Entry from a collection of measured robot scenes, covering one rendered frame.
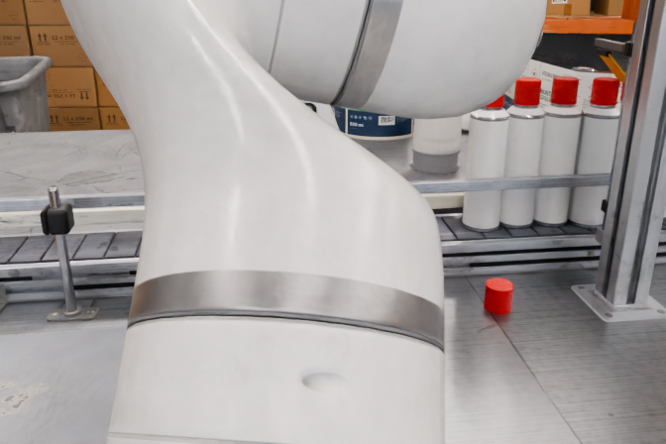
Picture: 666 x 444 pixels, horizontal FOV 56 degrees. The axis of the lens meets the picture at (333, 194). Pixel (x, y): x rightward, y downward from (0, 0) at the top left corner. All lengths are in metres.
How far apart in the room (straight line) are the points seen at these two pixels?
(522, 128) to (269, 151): 0.69
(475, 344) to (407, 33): 0.51
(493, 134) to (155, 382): 0.70
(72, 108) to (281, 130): 4.12
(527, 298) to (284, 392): 0.67
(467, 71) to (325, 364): 0.16
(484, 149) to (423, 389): 0.66
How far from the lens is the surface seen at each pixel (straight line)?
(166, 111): 0.23
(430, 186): 0.82
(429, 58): 0.28
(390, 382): 0.20
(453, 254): 0.87
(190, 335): 0.20
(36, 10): 4.30
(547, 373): 0.71
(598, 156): 0.92
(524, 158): 0.88
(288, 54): 0.28
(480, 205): 0.88
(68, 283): 0.81
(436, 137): 1.11
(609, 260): 0.85
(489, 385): 0.68
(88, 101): 4.28
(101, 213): 0.91
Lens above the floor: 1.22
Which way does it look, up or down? 20 degrees down
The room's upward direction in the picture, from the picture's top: straight up
